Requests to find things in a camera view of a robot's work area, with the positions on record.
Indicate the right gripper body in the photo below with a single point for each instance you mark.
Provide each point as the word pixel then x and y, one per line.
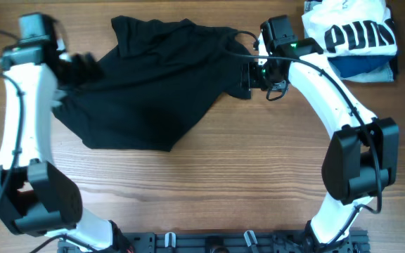
pixel 245 81

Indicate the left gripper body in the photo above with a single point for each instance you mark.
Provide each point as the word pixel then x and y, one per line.
pixel 73 74

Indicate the black t-shirt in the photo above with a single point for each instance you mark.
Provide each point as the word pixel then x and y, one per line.
pixel 158 83

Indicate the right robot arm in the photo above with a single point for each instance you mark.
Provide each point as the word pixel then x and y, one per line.
pixel 361 159

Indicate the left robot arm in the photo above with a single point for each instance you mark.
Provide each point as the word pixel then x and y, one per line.
pixel 36 198

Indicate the dark blue folded garment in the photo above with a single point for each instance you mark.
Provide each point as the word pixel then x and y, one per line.
pixel 349 66

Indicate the white Puma t-shirt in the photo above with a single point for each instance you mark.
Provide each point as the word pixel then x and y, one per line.
pixel 352 27

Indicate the light blue folded jeans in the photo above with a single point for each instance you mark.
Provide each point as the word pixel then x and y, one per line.
pixel 381 74

